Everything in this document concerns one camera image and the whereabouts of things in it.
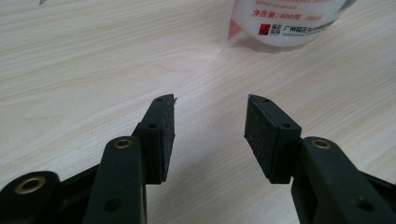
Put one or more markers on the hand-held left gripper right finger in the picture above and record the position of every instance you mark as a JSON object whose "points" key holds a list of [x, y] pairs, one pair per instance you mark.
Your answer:
{"points": [[267, 140]]}

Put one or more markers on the white and red refill pouch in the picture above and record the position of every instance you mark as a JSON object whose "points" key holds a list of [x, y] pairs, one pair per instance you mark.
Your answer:
{"points": [[280, 18]]}

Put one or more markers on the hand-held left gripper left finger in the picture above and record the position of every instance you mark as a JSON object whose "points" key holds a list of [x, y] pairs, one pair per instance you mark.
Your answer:
{"points": [[157, 140]]}

